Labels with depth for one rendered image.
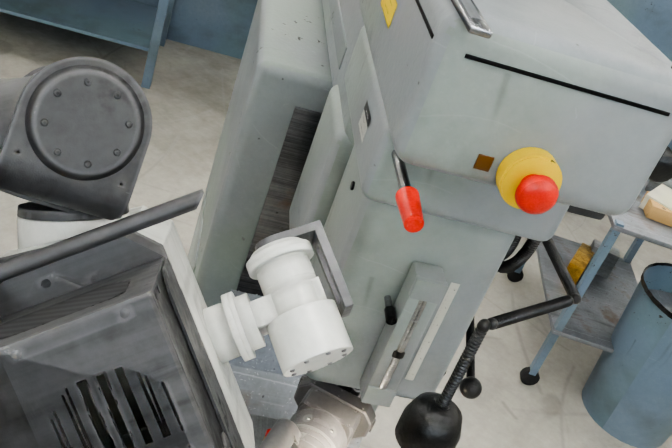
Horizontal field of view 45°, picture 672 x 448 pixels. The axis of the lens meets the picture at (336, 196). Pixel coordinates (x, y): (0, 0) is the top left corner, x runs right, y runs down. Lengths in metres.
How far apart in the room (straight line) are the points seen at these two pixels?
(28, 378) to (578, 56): 0.53
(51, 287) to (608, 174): 0.52
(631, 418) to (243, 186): 2.40
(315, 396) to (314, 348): 0.50
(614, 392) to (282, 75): 2.46
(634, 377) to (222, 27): 3.34
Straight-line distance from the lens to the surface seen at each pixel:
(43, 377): 0.55
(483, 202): 0.93
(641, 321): 3.38
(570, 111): 0.79
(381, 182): 0.90
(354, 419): 1.19
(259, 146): 1.43
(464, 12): 0.71
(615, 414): 3.57
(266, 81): 1.38
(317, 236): 0.75
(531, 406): 3.51
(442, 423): 0.96
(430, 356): 1.11
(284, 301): 0.72
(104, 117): 0.62
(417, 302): 1.00
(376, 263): 1.00
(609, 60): 0.79
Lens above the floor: 2.07
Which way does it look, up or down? 29 degrees down
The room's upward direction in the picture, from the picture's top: 20 degrees clockwise
